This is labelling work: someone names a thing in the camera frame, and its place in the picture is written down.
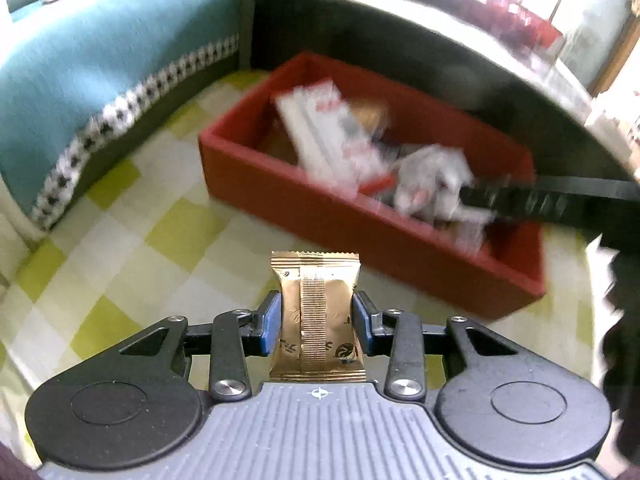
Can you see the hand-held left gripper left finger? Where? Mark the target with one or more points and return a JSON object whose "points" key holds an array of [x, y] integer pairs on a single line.
{"points": [[270, 325]]}

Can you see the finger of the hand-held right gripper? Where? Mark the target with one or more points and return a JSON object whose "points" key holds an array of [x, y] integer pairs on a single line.
{"points": [[525, 205]]}

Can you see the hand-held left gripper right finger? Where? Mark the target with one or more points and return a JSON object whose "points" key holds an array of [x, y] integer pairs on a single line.
{"points": [[362, 325]]}

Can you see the gold snack packet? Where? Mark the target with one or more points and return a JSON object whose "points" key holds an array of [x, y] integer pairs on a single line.
{"points": [[320, 310]]}

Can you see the silver grey snack packet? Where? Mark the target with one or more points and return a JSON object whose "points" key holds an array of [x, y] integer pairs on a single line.
{"points": [[430, 175]]}

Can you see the long white red snack packet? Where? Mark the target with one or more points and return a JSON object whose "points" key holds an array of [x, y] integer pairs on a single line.
{"points": [[320, 130]]}

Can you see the white fluffy blanket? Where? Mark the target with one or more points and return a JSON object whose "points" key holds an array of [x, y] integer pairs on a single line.
{"points": [[10, 240]]}

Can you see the dark maroon clothing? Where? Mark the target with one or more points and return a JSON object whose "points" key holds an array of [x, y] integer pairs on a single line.
{"points": [[12, 465]]}

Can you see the teal blanket with houndstooth trim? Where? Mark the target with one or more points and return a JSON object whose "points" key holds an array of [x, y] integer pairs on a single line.
{"points": [[75, 60]]}

